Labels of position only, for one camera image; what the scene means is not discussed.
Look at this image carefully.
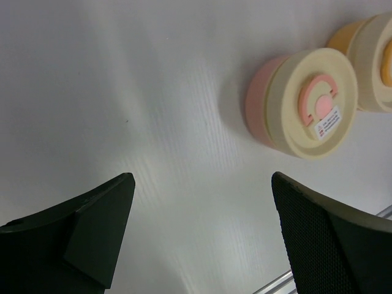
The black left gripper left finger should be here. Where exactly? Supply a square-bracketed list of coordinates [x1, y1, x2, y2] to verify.
[1, 173, 135, 293]

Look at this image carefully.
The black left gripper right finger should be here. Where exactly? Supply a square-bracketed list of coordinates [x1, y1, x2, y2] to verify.
[271, 172, 391, 293]

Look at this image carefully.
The cream lid with pink handle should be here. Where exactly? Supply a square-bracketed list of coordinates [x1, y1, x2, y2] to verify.
[265, 48, 358, 159]

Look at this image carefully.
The cream lid with orange handle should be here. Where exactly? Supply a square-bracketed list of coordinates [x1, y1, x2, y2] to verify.
[349, 12, 391, 113]

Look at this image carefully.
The pink-based bowl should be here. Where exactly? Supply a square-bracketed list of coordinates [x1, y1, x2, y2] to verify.
[244, 55, 289, 149]

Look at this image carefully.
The orange-based bowl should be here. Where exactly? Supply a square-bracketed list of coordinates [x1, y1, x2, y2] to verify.
[326, 20, 366, 55]

